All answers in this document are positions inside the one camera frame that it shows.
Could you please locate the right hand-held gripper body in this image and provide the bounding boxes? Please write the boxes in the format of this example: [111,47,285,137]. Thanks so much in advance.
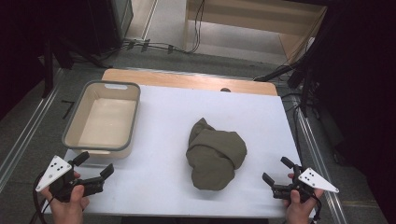
[272,165,340,203]

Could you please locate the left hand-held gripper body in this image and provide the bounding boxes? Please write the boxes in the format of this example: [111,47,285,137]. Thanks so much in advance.
[35,155,106,203]

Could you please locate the beige plastic basket grey rim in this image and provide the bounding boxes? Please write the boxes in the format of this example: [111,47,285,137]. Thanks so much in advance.
[61,79,142,165]

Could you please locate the olive green pants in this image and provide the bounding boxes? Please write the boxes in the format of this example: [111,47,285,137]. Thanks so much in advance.
[185,117,248,191]

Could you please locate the person's right hand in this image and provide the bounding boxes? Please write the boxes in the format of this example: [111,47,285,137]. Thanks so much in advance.
[283,188,325,224]

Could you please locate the person's left hand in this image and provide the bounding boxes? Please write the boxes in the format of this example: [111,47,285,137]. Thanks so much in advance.
[40,186,91,224]

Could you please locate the black metal stand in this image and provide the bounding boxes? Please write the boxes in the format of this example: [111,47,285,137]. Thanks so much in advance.
[40,34,114,100]
[253,46,323,119]

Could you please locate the white table cover board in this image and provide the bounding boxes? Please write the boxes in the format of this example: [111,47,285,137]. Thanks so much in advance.
[49,84,318,218]

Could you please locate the dark curtain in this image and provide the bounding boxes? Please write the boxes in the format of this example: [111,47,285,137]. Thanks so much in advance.
[311,0,396,224]

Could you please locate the power strip with plugs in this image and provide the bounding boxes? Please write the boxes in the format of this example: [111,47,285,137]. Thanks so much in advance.
[122,36,176,54]

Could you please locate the black cabinet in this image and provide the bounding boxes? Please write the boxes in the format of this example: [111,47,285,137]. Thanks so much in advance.
[85,0,134,58]

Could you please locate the light wooden desk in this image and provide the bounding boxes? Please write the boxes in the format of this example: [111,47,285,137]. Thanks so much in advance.
[183,0,329,65]

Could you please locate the aluminium floor rail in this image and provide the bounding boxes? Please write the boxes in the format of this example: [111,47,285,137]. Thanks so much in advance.
[0,68,64,191]
[292,96,349,224]

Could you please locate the right hand-held gripper black cable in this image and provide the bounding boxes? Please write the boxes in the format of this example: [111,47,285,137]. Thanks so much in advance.
[311,192,322,222]

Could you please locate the hand-held gripper black cable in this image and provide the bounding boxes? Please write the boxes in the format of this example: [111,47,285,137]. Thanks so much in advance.
[311,192,322,222]
[30,171,54,224]

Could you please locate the left hand-held gripper black cable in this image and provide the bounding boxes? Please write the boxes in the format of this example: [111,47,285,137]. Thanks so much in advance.
[30,171,54,224]

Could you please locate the thin black room cable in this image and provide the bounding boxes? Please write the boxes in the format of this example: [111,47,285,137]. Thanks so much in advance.
[279,91,305,157]

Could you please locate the black hanging cables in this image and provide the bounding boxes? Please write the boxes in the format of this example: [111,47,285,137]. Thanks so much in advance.
[190,0,206,54]

